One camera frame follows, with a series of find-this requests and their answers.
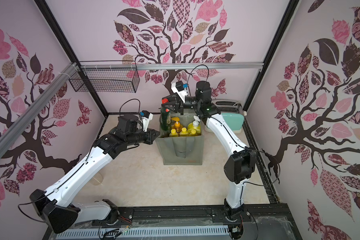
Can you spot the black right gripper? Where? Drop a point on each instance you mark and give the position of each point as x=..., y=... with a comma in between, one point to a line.
x=174, y=103

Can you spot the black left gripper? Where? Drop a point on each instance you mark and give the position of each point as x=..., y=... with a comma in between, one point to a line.
x=151, y=137

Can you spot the dark green bottle red cap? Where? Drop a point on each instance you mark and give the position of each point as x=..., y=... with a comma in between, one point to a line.
x=165, y=117

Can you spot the orange pump soap bottle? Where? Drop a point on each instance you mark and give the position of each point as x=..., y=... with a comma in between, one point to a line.
x=176, y=124

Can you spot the orange bottle yellow cap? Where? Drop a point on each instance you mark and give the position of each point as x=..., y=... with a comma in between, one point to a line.
x=173, y=133
x=193, y=133
x=184, y=132

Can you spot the grey-green shopping bag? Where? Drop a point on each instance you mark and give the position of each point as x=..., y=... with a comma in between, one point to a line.
x=181, y=150

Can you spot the large yellow dish soap bottle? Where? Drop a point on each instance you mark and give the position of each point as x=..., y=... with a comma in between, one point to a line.
x=195, y=125

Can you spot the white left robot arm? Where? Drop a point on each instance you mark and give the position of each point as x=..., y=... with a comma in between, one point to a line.
x=55, y=205

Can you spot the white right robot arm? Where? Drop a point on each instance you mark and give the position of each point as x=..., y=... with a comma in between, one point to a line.
x=241, y=162

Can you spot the mint green toaster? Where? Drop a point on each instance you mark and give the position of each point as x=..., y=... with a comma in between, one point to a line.
x=232, y=112

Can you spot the clear glass jar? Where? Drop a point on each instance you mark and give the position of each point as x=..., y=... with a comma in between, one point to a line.
x=97, y=179

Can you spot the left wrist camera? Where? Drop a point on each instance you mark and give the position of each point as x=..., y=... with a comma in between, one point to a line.
x=129, y=123

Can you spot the black wire basket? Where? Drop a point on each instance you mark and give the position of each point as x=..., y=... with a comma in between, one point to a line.
x=106, y=77

